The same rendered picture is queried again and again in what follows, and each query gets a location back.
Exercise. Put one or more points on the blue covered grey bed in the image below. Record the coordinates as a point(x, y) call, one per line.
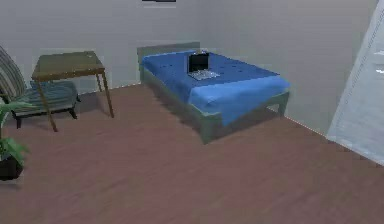
point(230, 90)

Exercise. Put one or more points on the black open laptop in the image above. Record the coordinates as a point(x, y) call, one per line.
point(198, 63)

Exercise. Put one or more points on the brown wooden table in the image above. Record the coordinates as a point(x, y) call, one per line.
point(66, 65)

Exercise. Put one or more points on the grey striped armchair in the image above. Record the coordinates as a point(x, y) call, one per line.
point(53, 96)

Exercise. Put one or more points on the white room door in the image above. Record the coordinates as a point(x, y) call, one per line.
point(361, 100)

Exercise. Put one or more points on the green house plant black pot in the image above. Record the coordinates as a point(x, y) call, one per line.
point(10, 150)

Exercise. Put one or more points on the dark framed wall picture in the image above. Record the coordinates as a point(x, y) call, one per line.
point(159, 0)

